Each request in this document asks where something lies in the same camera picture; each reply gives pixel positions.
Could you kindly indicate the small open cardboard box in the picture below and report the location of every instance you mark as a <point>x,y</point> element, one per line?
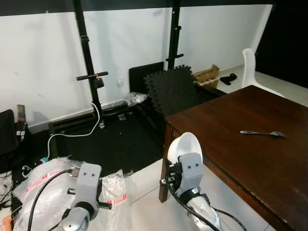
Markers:
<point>207,77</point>

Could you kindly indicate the white plastic chair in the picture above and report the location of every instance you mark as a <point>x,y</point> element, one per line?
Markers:
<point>252,72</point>

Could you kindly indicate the black bag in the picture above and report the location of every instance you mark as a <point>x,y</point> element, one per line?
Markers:
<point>7,132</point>

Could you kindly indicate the black door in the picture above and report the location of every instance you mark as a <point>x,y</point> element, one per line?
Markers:
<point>288,38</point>

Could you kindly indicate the silver metal fork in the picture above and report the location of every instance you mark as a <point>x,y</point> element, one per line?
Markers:
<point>262,133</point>

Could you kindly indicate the black flat panel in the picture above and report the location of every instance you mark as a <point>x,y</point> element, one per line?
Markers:
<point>142,77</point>

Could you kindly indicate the black foam floor mat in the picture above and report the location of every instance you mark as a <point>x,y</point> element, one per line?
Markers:
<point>115,139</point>

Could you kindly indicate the white bowl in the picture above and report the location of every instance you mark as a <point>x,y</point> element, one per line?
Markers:
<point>185,144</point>

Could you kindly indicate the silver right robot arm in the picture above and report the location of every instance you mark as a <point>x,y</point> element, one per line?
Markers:
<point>204,211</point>

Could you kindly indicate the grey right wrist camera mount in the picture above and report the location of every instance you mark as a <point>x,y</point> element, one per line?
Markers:
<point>191,171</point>

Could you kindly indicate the clear plastic wrapped bundle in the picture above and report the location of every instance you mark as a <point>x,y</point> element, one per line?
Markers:
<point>48,192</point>

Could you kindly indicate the black puzzle foam tile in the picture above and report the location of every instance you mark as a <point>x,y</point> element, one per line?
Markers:
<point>173,91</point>

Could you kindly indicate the small clear plastic bag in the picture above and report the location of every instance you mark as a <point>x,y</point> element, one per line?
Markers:
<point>135,99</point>

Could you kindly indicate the black slipper pair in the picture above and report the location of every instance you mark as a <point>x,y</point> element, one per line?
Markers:
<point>228,78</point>

